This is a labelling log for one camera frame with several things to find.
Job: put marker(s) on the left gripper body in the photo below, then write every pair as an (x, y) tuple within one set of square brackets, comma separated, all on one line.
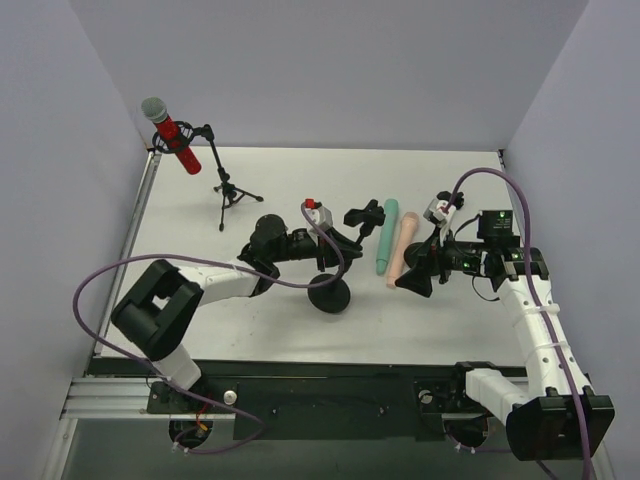
[(329, 245)]

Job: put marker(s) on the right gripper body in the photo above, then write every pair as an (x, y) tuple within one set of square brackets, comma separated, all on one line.
[(439, 259)]

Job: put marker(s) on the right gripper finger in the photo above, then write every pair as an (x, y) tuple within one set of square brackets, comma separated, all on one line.
[(417, 252), (417, 280)]

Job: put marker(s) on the black round-base stand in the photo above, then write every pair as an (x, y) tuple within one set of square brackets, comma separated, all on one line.
[(334, 295), (458, 201)]

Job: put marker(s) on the mint green toy microphone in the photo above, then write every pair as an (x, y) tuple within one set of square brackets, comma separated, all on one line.
[(387, 233)]

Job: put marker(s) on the black tripod microphone stand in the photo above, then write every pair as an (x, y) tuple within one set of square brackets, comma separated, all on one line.
[(231, 193)]

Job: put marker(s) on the red glitter microphone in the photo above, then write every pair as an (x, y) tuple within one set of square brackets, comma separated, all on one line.
[(169, 133)]

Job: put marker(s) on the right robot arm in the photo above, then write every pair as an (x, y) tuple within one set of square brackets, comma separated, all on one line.
[(558, 416)]

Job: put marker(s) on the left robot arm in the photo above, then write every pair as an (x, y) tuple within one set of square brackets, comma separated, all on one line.
[(157, 310)]

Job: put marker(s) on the black round-base stand front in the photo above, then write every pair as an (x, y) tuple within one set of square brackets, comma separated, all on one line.
[(458, 201)]

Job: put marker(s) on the peach toy microphone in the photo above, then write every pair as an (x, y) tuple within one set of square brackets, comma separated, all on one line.
[(408, 227)]

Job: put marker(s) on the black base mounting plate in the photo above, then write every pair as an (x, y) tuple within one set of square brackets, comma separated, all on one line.
[(324, 401)]

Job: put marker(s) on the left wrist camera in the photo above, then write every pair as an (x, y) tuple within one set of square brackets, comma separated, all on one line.
[(317, 216)]

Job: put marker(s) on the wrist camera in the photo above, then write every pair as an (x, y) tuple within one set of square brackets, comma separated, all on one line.
[(317, 216), (440, 214)]

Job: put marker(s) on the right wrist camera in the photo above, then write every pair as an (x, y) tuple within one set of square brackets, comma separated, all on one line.
[(440, 214)]

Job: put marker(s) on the aluminium frame rail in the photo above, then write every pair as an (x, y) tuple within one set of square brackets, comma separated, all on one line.
[(106, 398)]

